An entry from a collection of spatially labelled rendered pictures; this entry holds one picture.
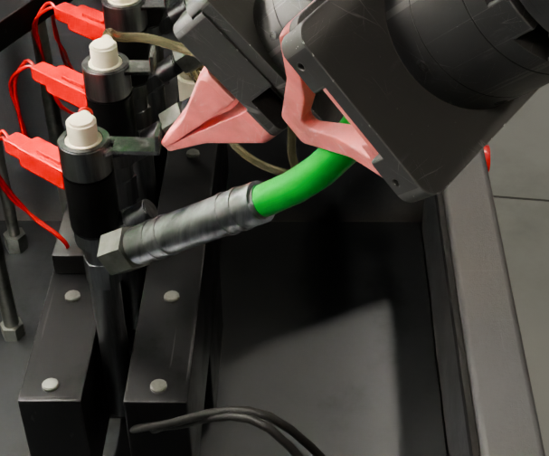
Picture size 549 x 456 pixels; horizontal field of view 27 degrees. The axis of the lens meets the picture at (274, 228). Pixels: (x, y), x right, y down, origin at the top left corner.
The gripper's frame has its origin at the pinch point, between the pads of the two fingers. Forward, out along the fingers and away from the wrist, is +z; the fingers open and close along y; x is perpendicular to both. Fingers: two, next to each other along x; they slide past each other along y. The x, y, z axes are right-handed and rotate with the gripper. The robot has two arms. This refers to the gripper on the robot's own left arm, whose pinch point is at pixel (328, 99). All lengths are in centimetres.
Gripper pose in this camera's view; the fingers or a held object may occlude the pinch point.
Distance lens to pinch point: 43.6
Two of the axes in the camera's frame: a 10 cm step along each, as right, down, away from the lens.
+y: -6.5, 6.4, -4.2
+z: -4.2, 1.7, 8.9
